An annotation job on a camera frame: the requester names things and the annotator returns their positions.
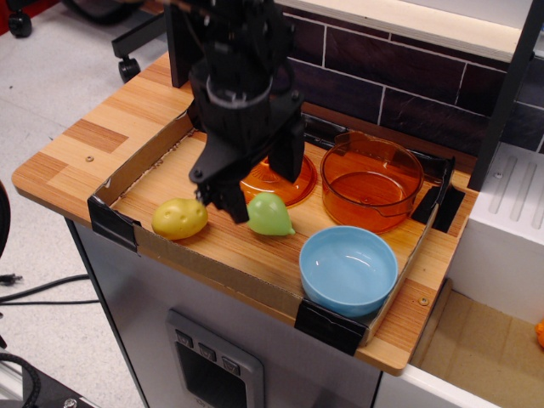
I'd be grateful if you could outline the grey toy oven panel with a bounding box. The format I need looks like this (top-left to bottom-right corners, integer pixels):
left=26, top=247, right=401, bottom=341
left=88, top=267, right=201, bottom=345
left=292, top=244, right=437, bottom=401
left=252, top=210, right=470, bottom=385
left=167, top=309, right=265, bottom=407

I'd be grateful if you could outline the black chair caster wheel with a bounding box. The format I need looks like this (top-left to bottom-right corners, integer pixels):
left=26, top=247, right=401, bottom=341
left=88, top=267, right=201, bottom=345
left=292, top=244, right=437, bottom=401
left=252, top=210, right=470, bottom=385
left=8, top=10, right=32, bottom=38

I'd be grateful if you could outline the orange transparent pot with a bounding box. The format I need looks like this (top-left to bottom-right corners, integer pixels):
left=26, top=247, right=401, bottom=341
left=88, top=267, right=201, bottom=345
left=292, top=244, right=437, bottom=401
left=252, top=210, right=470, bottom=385
left=320, top=131, right=424, bottom=234

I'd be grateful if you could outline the black office chair base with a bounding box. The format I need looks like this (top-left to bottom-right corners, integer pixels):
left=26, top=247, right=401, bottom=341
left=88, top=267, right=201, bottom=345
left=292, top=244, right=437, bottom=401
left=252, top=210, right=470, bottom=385
left=111, top=13, right=166, bottom=83

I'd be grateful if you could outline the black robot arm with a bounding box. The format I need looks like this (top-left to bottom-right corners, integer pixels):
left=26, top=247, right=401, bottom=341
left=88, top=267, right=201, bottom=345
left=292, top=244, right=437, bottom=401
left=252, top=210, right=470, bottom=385
left=164, top=1, right=304, bottom=224

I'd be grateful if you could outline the cardboard fence with black tape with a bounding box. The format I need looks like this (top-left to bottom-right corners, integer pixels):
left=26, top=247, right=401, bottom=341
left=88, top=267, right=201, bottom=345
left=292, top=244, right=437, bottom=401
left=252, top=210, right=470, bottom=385
left=87, top=79, right=467, bottom=357

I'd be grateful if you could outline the black floor cable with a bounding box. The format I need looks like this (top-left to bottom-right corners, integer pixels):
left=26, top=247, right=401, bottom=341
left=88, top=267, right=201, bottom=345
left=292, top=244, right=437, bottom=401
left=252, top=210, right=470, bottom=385
left=0, top=274, right=101, bottom=306

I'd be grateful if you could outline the orange transparent pot lid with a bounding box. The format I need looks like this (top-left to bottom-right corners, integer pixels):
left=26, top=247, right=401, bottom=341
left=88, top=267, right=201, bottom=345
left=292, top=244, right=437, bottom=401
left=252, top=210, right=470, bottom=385
left=240, top=155, right=318, bottom=207

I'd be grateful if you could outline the orange toy in sink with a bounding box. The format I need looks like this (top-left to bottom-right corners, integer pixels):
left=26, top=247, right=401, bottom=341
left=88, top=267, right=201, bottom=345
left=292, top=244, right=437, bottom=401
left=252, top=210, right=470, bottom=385
left=535, top=320, right=544, bottom=348

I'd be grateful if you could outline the light blue bowl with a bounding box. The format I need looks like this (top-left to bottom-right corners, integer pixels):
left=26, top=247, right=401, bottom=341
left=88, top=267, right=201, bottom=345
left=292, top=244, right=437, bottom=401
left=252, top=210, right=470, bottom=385
left=299, top=226, right=398, bottom=318

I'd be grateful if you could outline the dark vertical shelf post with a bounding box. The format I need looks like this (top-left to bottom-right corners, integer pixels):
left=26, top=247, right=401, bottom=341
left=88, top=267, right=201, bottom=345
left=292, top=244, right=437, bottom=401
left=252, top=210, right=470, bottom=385
left=467, top=0, right=543, bottom=191

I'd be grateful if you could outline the white toy sink counter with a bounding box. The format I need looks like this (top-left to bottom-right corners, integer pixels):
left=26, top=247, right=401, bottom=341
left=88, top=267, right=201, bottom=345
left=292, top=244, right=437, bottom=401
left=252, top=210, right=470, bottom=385
left=375, top=144, right=543, bottom=407

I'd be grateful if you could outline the yellow plastic potato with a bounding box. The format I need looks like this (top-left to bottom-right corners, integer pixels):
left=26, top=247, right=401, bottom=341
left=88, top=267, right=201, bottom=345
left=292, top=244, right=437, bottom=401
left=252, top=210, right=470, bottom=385
left=151, top=198, right=208, bottom=241

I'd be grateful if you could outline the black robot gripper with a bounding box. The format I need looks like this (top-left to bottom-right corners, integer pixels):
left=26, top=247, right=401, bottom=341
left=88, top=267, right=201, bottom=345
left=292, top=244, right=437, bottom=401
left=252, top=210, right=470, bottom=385
left=189, top=61, right=305, bottom=224

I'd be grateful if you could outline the green plastic pear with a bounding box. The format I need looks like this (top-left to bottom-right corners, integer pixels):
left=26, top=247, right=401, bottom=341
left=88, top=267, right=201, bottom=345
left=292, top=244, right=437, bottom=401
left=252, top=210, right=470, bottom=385
left=247, top=192, right=296, bottom=236

